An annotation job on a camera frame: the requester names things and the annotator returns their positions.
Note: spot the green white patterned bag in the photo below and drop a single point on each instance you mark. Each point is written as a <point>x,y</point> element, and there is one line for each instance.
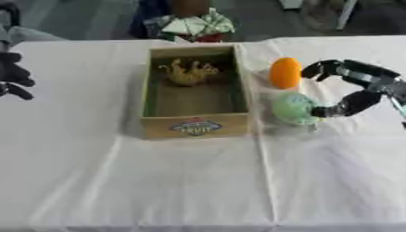
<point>195,25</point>

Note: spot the orange oval toy fruit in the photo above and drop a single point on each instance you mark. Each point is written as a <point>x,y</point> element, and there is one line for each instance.
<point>285,73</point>

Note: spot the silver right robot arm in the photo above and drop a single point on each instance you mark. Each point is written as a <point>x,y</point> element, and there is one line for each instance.
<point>399,102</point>

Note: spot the tan cardboard box green inside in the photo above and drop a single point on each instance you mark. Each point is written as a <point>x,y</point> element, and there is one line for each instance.
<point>195,90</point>

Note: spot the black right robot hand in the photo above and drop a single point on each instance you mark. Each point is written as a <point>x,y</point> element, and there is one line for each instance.
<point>359,101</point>

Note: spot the pale green round soft toy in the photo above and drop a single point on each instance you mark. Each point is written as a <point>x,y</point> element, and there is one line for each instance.
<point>292,108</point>

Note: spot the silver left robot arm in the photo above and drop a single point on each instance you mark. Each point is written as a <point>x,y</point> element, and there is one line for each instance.
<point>4,37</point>

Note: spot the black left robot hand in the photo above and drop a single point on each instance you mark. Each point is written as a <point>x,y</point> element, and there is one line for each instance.
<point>11,72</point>

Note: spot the yellow toy animal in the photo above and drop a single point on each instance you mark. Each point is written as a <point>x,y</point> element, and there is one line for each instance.
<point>189,72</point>

